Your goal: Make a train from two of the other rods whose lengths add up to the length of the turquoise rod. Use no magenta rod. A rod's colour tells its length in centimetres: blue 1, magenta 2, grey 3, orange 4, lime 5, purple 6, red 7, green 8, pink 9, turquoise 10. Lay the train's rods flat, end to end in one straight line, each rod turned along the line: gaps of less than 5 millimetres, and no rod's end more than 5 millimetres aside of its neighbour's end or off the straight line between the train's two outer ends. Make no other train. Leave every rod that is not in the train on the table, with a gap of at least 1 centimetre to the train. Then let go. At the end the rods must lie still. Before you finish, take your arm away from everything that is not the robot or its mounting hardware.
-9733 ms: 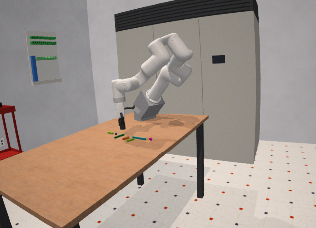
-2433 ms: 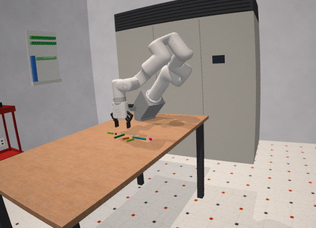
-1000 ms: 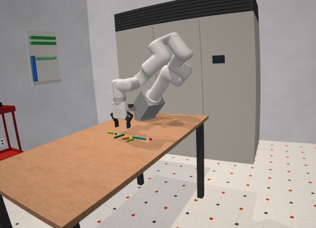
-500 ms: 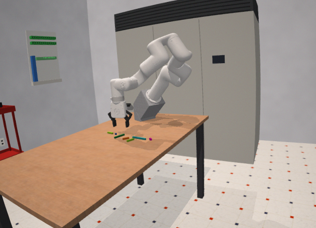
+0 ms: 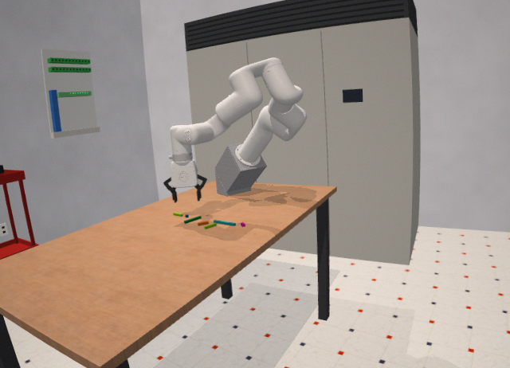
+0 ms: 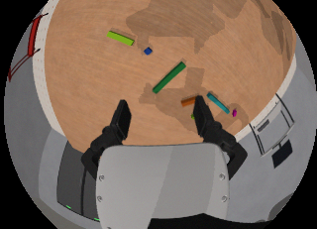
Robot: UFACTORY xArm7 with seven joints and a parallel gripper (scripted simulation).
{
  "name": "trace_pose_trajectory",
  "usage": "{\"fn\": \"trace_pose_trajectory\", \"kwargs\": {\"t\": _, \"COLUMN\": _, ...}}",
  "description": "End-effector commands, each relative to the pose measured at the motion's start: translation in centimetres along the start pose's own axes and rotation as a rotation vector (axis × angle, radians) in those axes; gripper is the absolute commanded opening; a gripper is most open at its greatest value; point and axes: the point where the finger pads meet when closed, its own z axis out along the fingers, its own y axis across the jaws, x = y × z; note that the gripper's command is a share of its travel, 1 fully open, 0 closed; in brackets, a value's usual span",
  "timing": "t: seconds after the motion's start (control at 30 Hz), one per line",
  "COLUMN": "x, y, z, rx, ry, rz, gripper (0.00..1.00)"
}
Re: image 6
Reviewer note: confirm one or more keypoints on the turquoise rod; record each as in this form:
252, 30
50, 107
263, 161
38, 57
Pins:
217, 102

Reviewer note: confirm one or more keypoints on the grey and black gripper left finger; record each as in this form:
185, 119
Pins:
111, 136

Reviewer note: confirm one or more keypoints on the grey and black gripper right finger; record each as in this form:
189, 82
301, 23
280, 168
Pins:
206, 124

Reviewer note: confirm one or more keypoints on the orange rod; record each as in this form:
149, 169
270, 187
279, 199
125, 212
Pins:
188, 101

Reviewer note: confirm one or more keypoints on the small magenta block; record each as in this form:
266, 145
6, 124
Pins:
234, 113

